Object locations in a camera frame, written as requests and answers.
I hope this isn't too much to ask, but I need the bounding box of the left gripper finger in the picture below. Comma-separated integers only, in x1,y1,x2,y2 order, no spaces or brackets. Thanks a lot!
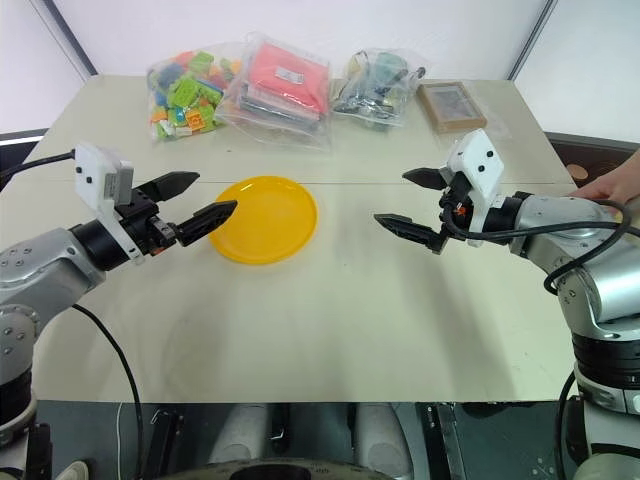
132,170,201,204
174,199,239,248

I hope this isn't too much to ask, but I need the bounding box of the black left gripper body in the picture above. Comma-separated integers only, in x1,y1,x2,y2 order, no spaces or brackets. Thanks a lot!
115,191,181,258

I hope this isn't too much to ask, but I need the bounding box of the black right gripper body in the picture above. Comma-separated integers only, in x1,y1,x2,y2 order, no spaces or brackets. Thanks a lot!
437,172,474,232

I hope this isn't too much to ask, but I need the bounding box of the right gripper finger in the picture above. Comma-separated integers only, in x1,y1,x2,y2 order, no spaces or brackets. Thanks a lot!
373,213,449,255
402,167,450,191

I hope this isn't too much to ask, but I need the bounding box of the yellow plastic plate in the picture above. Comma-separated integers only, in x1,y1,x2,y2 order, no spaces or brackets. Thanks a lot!
207,174,320,266

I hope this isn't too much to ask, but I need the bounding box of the person's bare hand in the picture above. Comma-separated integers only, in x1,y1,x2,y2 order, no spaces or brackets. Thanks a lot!
569,148,640,207

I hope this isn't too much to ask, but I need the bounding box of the brown framed flat box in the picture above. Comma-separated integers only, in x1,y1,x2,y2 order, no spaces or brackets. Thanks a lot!
416,80,488,135

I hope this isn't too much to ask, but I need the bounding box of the bag of colourful toy blocks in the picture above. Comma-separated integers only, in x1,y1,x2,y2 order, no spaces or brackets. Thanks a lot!
145,48,247,147

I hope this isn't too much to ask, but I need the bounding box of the clear bag of small parts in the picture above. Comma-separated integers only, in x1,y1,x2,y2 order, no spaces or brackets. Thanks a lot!
331,47,430,133

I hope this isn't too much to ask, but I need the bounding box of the clear bag with red cloth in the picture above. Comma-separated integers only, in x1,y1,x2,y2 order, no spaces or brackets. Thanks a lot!
214,31,335,152

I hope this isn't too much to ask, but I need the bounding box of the dark side ledge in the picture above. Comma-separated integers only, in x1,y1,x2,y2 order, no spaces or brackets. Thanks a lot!
0,130,48,148

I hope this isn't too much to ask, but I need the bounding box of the dark brown side table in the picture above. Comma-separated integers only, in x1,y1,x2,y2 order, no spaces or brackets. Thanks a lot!
541,130,640,190

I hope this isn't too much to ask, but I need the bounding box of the grey rounded shape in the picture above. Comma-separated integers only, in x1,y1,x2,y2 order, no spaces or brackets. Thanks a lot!
355,402,417,479
208,403,274,467

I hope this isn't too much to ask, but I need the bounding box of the dark round base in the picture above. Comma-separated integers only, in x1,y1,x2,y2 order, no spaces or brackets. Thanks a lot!
163,457,404,480

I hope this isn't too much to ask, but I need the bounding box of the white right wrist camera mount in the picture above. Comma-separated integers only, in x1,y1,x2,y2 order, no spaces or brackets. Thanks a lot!
445,128,507,249

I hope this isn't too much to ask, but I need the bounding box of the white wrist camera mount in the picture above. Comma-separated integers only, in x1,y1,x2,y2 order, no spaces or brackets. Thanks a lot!
445,128,507,249
73,142,147,261

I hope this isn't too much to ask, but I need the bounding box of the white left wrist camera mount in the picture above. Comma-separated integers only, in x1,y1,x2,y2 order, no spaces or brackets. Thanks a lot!
73,142,147,261

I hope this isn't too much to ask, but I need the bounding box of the black frame bar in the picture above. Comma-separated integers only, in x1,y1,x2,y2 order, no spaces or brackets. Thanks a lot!
53,0,100,78
505,0,560,81

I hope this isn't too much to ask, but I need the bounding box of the black metal bracket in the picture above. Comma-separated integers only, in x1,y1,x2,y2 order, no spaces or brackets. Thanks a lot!
148,408,185,480
422,402,464,480

